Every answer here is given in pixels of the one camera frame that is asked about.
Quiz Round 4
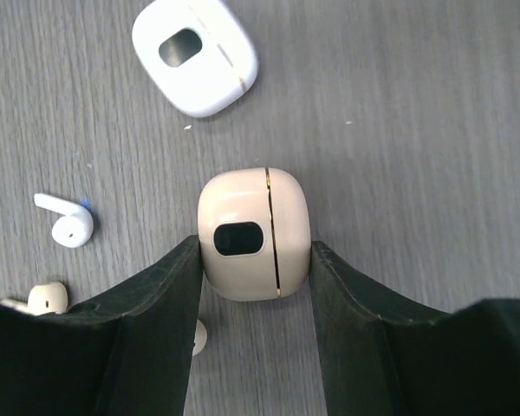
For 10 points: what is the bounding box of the beige earbud charging case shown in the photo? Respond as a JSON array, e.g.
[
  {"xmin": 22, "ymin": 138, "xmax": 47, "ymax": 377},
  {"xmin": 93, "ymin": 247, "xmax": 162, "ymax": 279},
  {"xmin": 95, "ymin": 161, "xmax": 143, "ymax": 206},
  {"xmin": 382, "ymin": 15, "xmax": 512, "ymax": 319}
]
[{"xmin": 198, "ymin": 167, "xmax": 311, "ymax": 302}]

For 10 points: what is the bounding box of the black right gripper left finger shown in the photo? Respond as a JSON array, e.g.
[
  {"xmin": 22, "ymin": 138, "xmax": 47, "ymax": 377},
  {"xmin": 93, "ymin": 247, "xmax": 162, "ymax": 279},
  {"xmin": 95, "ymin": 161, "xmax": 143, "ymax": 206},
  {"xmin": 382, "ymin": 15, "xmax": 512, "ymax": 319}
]
[{"xmin": 0, "ymin": 235, "xmax": 203, "ymax": 415}]

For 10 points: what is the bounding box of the beige earbud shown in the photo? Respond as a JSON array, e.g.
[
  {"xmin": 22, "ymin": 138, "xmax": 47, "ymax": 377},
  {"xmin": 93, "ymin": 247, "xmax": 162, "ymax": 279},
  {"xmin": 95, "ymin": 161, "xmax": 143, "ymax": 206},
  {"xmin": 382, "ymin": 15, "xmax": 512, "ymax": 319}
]
[
  {"xmin": 192, "ymin": 320, "xmax": 208, "ymax": 356},
  {"xmin": 0, "ymin": 282, "xmax": 68, "ymax": 315}
]

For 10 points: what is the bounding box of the white earbud charging case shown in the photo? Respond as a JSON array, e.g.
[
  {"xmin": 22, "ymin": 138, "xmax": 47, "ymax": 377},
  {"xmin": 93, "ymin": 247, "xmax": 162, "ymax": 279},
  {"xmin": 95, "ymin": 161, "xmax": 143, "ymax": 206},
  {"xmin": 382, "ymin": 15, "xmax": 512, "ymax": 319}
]
[{"xmin": 132, "ymin": 1, "xmax": 259, "ymax": 118}]

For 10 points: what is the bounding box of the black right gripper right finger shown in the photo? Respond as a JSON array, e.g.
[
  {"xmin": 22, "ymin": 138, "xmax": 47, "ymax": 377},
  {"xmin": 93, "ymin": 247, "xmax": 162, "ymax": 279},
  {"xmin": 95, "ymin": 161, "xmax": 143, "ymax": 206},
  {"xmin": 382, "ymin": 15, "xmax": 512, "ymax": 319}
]
[{"xmin": 310, "ymin": 241, "xmax": 520, "ymax": 415}]

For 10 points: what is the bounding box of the white earbud left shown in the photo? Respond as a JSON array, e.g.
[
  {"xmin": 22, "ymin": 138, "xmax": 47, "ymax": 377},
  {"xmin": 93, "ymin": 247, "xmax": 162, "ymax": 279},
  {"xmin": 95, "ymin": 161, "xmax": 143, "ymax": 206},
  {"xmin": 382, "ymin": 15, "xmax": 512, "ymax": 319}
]
[{"xmin": 33, "ymin": 193, "xmax": 94, "ymax": 249}]

